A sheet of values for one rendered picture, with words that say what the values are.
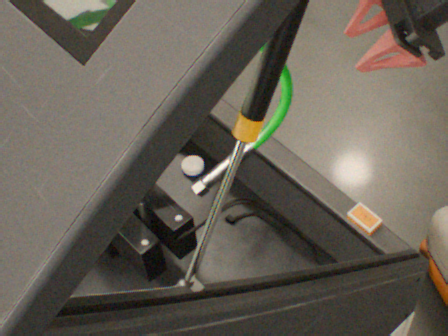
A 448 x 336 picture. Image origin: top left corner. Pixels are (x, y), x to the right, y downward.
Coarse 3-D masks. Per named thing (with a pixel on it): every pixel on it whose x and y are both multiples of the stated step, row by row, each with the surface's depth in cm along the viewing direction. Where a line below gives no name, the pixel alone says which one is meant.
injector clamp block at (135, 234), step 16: (160, 192) 112; (160, 208) 110; (176, 208) 110; (128, 224) 109; (160, 224) 111; (176, 224) 108; (192, 224) 110; (112, 240) 114; (128, 240) 107; (144, 240) 107; (160, 240) 116; (176, 240) 110; (192, 240) 113; (112, 256) 122; (128, 256) 112; (144, 256) 106; (160, 256) 109; (176, 256) 114; (144, 272) 110; (160, 272) 112
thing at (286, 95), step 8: (288, 72) 85; (280, 80) 87; (288, 80) 86; (288, 88) 87; (280, 96) 89; (288, 96) 88; (280, 104) 89; (288, 104) 89; (280, 112) 90; (272, 120) 91; (280, 120) 91; (264, 128) 92; (272, 128) 91; (264, 136) 92; (256, 144) 93
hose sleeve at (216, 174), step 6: (246, 150) 93; (252, 150) 93; (228, 156) 94; (246, 156) 93; (222, 162) 94; (240, 162) 94; (216, 168) 94; (222, 168) 94; (210, 174) 95; (216, 174) 94; (222, 174) 94; (204, 180) 95; (210, 180) 95; (216, 180) 95; (210, 186) 95
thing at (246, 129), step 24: (288, 24) 48; (264, 48) 50; (288, 48) 50; (264, 72) 51; (264, 96) 52; (240, 120) 53; (264, 120) 53; (240, 144) 55; (216, 216) 58; (192, 264) 61; (192, 288) 62
